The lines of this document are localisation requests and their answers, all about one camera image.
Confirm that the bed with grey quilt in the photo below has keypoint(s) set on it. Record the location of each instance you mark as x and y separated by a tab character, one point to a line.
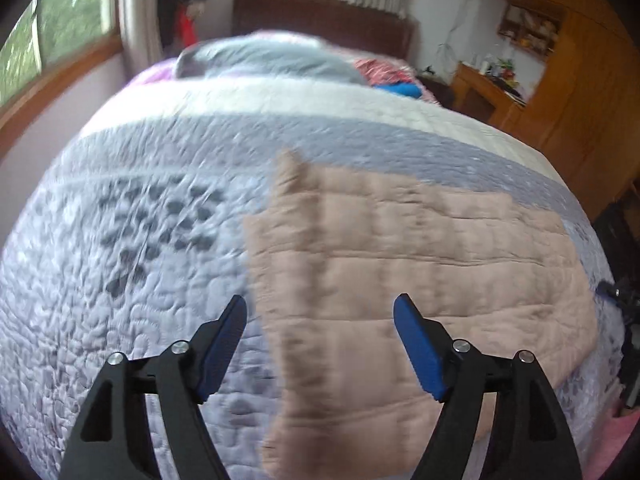
125	260

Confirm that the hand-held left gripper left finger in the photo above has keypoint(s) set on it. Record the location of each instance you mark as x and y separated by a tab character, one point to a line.
220	350

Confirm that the pink checked clothing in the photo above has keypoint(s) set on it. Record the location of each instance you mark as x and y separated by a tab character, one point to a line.
615	450

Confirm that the dark wooden nightstand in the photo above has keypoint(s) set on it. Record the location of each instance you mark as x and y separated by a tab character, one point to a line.
440	87

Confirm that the wooden wall shelf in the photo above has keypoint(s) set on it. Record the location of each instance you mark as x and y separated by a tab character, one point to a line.
530	30

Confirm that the black chair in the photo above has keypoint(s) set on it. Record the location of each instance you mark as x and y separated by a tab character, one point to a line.
617	240

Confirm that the dark wooden headboard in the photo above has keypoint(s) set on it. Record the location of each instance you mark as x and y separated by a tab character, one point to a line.
320	20

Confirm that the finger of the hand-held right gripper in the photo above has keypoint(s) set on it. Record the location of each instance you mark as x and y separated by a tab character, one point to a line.
620	295

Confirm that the assorted desk trinkets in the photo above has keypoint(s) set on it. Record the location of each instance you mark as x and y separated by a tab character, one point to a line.
502	70

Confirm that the large wooden-framed window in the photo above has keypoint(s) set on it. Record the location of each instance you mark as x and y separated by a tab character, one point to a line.
65	10

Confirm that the grey-blue pillow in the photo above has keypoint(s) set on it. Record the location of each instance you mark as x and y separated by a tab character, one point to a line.
265	57

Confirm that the red patterned cloth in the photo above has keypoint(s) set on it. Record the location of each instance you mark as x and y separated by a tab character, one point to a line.
380	70

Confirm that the plain beige curtain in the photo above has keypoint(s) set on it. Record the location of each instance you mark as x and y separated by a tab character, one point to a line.
140	10

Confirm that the red hanging bag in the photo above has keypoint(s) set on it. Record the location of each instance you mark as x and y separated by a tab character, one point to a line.
186	27

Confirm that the black hanging garment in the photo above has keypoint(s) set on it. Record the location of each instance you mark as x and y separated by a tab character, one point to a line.
170	10

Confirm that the blue cloth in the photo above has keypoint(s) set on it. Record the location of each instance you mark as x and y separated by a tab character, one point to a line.
397	90

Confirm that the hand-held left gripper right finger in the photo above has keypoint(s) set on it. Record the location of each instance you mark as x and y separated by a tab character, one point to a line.
420	350

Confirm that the large wooden wardrobe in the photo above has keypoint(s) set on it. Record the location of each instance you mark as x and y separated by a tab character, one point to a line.
590	85

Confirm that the beige quilted coat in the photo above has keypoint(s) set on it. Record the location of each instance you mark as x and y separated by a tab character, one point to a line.
400	260

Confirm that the wooden desk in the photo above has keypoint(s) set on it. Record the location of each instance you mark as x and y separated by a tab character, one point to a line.
475	90

